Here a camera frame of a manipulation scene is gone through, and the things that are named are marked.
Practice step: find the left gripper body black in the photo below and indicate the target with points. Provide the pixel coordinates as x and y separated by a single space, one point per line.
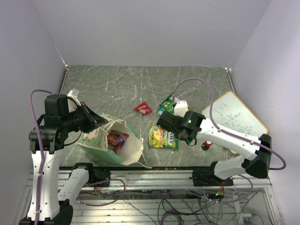
83 119

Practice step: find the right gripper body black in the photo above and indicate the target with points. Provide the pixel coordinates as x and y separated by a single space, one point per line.
175 132

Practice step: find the green fruit candy packet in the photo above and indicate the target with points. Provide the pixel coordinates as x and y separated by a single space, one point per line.
167 105

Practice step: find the yellow gummy candy packet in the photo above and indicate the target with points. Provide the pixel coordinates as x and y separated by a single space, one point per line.
161 139

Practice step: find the green patterned paper bag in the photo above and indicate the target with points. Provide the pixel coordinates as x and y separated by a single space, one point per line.
95 142

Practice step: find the small red snack packet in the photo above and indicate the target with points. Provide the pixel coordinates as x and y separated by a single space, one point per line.
143 108

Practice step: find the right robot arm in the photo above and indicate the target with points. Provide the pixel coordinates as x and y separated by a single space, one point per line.
221 171

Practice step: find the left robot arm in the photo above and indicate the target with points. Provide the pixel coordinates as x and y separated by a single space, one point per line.
63 114

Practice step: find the red black stamp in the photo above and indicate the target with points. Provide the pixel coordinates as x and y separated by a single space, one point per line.
206 145

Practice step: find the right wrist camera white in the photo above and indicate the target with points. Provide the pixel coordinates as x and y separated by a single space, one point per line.
180 108

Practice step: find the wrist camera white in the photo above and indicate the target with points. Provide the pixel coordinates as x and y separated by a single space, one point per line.
73 102
180 108

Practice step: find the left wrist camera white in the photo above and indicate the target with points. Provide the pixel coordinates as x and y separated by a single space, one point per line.
73 102

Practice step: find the small whiteboard yellow frame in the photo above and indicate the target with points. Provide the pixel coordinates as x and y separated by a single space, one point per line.
232 115

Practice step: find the aluminium rail frame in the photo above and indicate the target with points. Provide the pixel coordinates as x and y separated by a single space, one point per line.
167 196

